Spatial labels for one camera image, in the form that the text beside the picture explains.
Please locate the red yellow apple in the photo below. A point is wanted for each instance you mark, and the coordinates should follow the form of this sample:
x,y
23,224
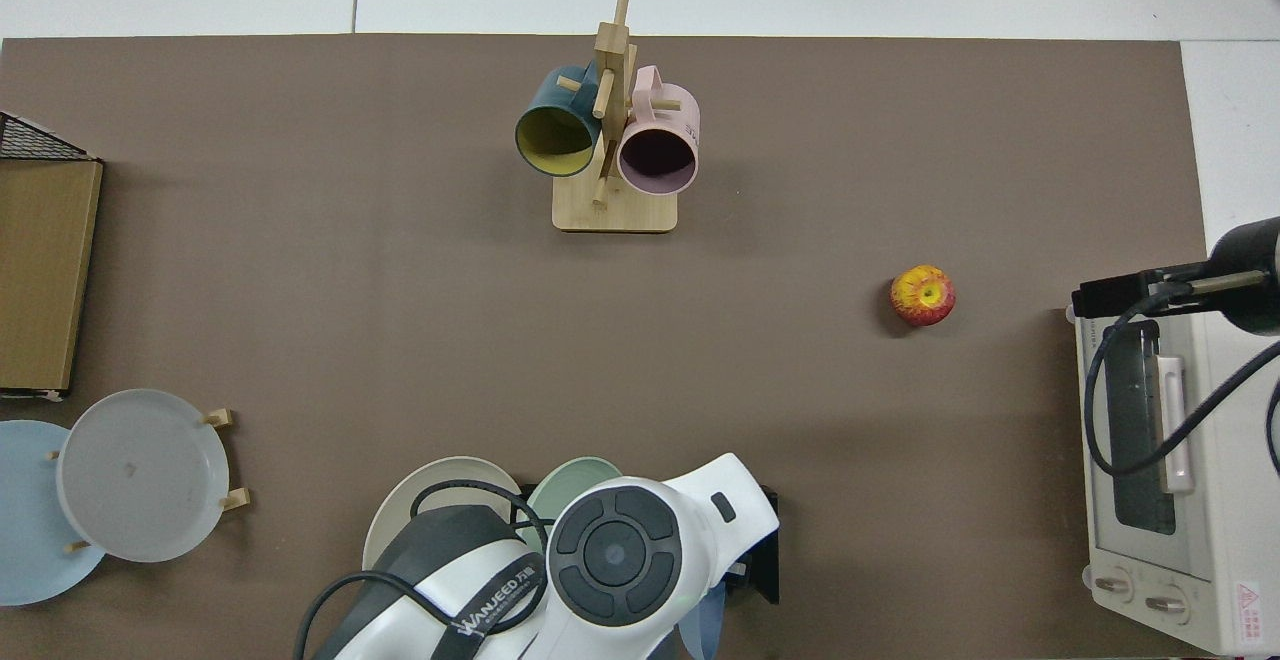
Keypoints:
x,y
922,295

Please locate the green plate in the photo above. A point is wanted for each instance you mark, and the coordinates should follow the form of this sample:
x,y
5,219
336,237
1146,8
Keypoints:
x,y
570,485

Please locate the black dish rack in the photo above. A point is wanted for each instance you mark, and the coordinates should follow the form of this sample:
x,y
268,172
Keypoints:
x,y
765,550

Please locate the beige plate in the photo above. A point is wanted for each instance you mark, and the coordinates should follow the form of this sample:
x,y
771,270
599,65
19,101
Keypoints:
x,y
400,510

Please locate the wooden plate rack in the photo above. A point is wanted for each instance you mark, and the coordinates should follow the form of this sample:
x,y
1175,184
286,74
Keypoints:
x,y
236,499

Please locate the grey plate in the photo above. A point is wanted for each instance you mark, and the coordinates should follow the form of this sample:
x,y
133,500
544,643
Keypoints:
x,y
140,475

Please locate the light blue plate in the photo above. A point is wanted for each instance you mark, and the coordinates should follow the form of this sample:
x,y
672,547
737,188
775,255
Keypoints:
x,y
30,540

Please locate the wooden cup stand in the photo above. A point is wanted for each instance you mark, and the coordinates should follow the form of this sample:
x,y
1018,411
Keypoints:
x,y
615,210

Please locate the pink cup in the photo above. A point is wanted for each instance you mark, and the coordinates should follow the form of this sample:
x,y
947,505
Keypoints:
x,y
660,130

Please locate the teal cup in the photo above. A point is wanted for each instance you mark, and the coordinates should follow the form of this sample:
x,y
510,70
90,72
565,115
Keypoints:
x,y
545,100

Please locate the brown table cloth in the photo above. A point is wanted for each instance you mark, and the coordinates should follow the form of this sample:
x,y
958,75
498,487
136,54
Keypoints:
x,y
350,290

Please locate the pale toaster oven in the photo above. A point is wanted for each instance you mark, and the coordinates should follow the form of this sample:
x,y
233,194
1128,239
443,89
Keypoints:
x,y
1230,540

